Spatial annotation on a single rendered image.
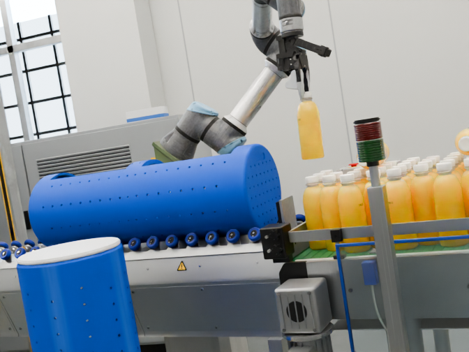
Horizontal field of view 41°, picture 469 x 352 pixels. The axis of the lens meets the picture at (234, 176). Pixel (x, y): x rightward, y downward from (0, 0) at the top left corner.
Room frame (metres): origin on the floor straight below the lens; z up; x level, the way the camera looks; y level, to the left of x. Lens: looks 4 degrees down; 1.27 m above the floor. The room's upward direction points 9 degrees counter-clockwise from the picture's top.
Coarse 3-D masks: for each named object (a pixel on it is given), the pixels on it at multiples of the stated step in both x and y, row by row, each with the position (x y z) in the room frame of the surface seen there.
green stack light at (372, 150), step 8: (360, 144) 1.45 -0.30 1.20; (368, 144) 1.43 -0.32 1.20; (376, 144) 1.43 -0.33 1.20; (384, 144) 1.45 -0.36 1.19; (360, 152) 1.45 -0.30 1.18; (368, 152) 1.43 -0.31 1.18; (376, 152) 1.43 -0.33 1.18; (384, 152) 1.44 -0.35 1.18; (360, 160) 1.45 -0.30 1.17; (368, 160) 1.44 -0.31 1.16; (376, 160) 1.43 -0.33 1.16
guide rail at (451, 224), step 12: (348, 228) 1.66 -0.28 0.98; (360, 228) 1.64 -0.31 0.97; (372, 228) 1.63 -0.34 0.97; (396, 228) 1.60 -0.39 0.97; (408, 228) 1.59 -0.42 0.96; (420, 228) 1.57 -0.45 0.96; (432, 228) 1.56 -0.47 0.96; (444, 228) 1.55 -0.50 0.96; (456, 228) 1.54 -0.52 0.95; (468, 228) 1.52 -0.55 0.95; (300, 240) 1.72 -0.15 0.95; (312, 240) 1.70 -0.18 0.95
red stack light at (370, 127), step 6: (354, 126) 1.46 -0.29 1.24; (360, 126) 1.44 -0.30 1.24; (366, 126) 1.43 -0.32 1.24; (372, 126) 1.43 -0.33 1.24; (378, 126) 1.44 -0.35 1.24; (360, 132) 1.44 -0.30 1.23; (366, 132) 1.43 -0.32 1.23; (372, 132) 1.43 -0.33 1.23; (378, 132) 1.44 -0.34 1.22; (360, 138) 1.45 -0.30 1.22; (366, 138) 1.43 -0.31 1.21; (372, 138) 1.43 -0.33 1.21
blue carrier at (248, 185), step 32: (192, 160) 2.01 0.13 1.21; (224, 160) 1.94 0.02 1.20; (256, 160) 1.97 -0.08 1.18; (32, 192) 2.27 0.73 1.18; (64, 192) 2.19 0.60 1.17; (96, 192) 2.12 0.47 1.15; (128, 192) 2.05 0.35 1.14; (160, 192) 2.00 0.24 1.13; (192, 192) 1.94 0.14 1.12; (224, 192) 1.89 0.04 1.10; (256, 192) 1.92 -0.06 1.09; (32, 224) 2.24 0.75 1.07; (64, 224) 2.18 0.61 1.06; (96, 224) 2.12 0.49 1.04; (128, 224) 2.07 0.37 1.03; (160, 224) 2.02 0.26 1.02; (192, 224) 1.97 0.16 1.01; (224, 224) 1.93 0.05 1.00; (256, 224) 1.90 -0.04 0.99
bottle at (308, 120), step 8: (304, 104) 1.99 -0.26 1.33; (312, 104) 1.99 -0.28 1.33; (304, 112) 1.98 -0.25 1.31; (312, 112) 1.98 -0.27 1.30; (304, 120) 1.98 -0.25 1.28; (312, 120) 1.98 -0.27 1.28; (304, 128) 1.98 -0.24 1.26; (312, 128) 1.98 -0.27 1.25; (320, 128) 2.00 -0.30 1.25; (304, 136) 1.98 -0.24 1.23; (312, 136) 1.98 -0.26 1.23; (320, 136) 1.99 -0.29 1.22; (304, 144) 1.99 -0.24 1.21; (312, 144) 1.98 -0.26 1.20; (320, 144) 1.99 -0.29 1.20; (304, 152) 1.99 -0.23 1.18; (312, 152) 1.98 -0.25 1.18; (320, 152) 1.98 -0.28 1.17
